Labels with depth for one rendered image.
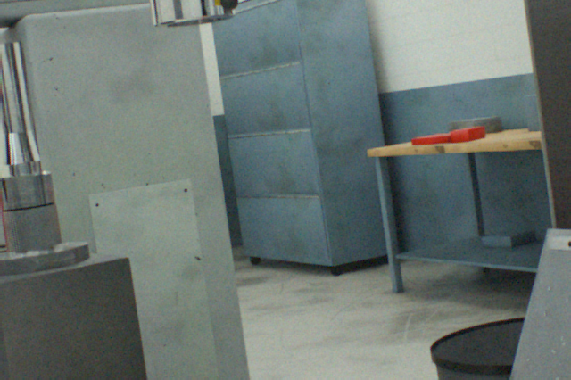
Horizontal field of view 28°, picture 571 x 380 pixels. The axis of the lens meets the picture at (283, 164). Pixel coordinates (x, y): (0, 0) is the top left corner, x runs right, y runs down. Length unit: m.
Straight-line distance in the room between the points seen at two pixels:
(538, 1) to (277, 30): 7.21
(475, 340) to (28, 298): 2.02
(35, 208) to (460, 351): 1.95
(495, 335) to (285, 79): 5.40
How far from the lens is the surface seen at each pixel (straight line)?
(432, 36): 7.78
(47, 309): 0.97
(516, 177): 7.24
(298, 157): 8.12
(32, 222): 1.00
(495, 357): 2.91
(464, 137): 6.40
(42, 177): 1.01
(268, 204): 8.65
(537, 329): 0.99
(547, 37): 0.98
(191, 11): 0.65
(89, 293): 0.98
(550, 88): 0.98
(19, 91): 1.01
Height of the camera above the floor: 1.23
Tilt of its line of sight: 3 degrees down
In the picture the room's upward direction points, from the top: 8 degrees counter-clockwise
